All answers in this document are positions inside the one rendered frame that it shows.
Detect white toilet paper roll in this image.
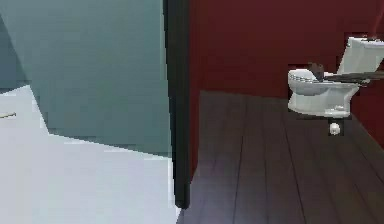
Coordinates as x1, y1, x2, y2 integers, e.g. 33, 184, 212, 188
329, 122, 342, 136

